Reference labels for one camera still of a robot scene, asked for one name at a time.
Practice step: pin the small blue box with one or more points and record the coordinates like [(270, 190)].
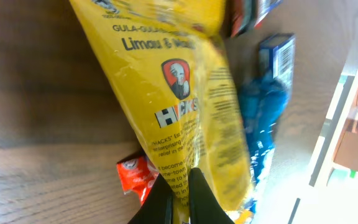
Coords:
[(277, 58)]

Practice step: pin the red snack packet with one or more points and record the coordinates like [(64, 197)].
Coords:
[(137, 174)]

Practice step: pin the green chocolate bar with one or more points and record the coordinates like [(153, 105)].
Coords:
[(242, 15)]

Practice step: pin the yellow Hacks candy bag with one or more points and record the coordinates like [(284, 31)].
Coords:
[(166, 64)]

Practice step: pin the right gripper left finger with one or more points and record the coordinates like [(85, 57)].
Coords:
[(158, 207)]

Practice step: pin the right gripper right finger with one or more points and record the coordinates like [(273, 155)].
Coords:
[(204, 208)]

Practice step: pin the blue Oreo cookie pack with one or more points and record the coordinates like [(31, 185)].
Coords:
[(259, 124)]

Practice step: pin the dark blue chocolate bar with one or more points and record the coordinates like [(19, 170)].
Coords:
[(263, 8)]

